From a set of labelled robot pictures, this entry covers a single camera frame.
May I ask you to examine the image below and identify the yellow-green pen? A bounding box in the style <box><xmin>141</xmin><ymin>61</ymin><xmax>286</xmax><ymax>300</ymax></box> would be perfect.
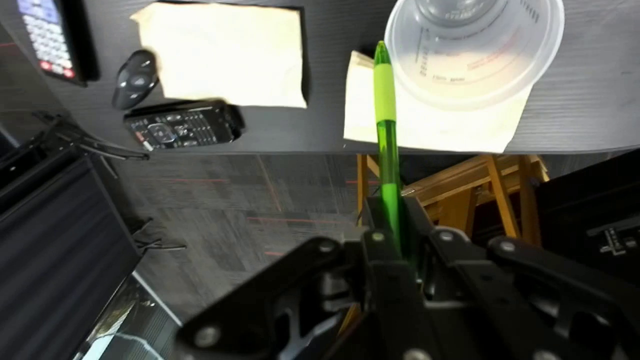
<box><xmin>374</xmin><ymin>41</ymin><xmax>401</xmax><ymax>252</ymax></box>

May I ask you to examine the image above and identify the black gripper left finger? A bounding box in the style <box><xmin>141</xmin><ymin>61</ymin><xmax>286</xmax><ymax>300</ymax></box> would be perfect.
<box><xmin>173</xmin><ymin>236</ymin><xmax>364</xmax><ymax>360</ymax></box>

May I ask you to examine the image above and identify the clear plastic cup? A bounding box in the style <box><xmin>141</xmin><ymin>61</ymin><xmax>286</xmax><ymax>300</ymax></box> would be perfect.
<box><xmin>382</xmin><ymin>0</ymin><xmax>565</xmax><ymax>112</ymax></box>

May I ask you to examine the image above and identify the small black remote control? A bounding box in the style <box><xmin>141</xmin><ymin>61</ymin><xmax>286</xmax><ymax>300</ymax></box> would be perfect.
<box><xmin>122</xmin><ymin>99</ymin><xmax>243</xmax><ymax>152</ymax></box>

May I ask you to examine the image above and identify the wooden easel stand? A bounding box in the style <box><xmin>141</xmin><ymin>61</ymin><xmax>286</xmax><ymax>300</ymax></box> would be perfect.
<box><xmin>354</xmin><ymin>152</ymin><xmax>549</xmax><ymax>249</ymax></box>

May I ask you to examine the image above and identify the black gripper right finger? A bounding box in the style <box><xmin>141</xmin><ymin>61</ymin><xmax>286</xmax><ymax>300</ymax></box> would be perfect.
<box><xmin>427</xmin><ymin>225</ymin><xmax>640</xmax><ymax>360</ymax></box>

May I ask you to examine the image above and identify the long black remote control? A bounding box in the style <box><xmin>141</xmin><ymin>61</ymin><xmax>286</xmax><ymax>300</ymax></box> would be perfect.
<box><xmin>14</xmin><ymin>0</ymin><xmax>99</xmax><ymax>85</ymax></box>

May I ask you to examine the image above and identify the black key fob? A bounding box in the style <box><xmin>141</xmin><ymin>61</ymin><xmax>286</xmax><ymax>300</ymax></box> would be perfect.
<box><xmin>111</xmin><ymin>50</ymin><xmax>157</xmax><ymax>109</ymax></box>

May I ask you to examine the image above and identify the beige napkin under cup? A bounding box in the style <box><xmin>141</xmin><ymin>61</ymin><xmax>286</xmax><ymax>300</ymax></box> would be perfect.
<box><xmin>341</xmin><ymin>50</ymin><xmax>529</xmax><ymax>153</ymax></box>

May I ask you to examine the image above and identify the beige napkin near remotes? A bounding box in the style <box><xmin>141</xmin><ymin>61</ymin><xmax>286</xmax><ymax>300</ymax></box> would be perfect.
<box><xmin>131</xmin><ymin>2</ymin><xmax>305</xmax><ymax>107</ymax></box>

